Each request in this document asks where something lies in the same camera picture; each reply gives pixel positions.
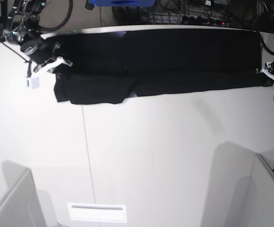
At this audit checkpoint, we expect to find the blue box behind table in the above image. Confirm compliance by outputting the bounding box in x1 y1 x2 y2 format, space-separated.
91 0 156 7

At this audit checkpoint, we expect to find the black power strip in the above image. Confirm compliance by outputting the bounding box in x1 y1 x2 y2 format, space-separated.
180 16 226 26

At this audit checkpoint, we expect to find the grey partition panel right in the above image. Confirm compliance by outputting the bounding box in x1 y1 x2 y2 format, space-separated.
228 154 274 227

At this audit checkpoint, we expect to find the grey partition panel left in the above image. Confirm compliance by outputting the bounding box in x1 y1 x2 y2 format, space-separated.
0 161 47 227

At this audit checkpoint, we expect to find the grey partition panel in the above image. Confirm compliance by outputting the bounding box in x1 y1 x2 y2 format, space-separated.
228 154 274 227
0 161 47 227

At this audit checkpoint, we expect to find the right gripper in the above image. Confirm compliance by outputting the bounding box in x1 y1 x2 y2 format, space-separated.
20 39 73 73

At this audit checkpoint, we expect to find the black T-shirt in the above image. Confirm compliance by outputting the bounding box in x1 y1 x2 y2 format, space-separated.
47 28 270 105

